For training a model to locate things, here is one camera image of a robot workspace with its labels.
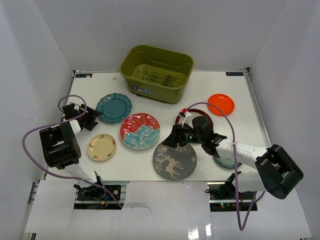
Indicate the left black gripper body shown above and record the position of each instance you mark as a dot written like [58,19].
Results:
[86,118]

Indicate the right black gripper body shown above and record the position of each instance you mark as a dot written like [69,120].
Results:
[188,136]

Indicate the grey plate with deer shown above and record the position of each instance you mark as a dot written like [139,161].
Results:
[174,164]

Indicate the teal scalloped plate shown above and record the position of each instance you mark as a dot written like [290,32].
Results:
[115,108]

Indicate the red plate with teal flower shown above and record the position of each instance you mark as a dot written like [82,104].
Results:
[139,131]

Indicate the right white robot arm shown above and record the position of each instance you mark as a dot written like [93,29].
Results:
[274,172]

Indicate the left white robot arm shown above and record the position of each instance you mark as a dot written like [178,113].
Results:
[60,146]

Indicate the olive green plastic bin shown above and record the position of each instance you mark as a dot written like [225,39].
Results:
[156,73]

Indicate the cream plate with small flowers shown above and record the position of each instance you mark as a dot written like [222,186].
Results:
[101,147]

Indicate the orange plastic plate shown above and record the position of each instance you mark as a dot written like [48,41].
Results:
[223,102]

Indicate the blue patterned small plate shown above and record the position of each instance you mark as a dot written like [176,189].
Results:
[225,162]

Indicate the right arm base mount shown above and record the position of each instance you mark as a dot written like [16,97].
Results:
[222,196]

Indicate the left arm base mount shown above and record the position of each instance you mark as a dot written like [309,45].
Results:
[98,199]

